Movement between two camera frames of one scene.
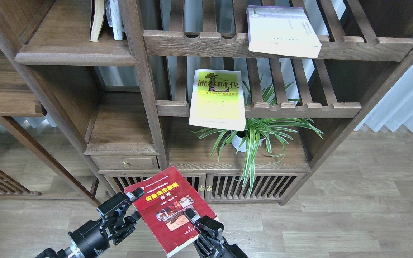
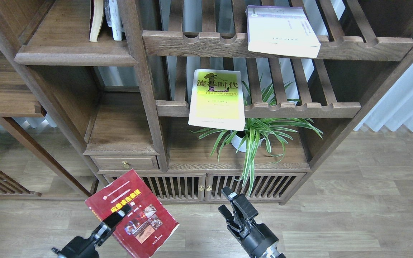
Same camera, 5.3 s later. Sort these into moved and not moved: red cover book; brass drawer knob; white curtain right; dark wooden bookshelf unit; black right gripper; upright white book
Moved: red cover book; black right gripper
Not moved: dark wooden bookshelf unit; brass drawer knob; upright white book; white curtain right
